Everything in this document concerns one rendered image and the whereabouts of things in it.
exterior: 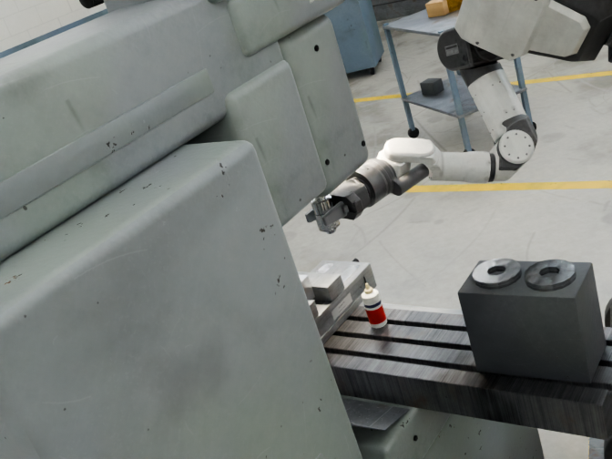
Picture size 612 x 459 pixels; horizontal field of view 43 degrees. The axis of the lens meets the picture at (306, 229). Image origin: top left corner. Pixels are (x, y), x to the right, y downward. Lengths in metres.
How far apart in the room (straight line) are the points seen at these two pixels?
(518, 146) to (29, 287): 1.17
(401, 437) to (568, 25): 0.88
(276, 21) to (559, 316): 0.71
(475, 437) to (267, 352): 0.91
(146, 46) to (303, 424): 0.62
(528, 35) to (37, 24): 7.85
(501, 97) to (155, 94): 0.91
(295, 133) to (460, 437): 0.86
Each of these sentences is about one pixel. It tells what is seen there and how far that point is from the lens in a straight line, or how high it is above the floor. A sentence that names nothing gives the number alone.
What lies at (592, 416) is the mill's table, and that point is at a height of 0.89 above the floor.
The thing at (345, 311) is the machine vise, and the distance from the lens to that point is 1.87.
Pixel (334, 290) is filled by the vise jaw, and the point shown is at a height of 1.00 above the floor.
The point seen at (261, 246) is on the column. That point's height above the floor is 1.41.
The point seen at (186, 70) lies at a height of 1.66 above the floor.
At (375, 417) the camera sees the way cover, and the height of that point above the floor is 0.86.
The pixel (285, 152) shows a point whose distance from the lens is 1.36.
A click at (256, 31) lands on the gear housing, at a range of 1.33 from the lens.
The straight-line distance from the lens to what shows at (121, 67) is 1.13.
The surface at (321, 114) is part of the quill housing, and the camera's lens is 1.48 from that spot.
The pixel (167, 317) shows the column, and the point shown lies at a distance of 1.01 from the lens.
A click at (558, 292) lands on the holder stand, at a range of 1.43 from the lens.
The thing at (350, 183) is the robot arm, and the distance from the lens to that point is 1.69.
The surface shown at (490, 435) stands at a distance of 2.05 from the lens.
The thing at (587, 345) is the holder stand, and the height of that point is 0.99.
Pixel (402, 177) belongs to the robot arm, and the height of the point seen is 1.23.
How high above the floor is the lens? 1.86
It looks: 23 degrees down
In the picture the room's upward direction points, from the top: 18 degrees counter-clockwise
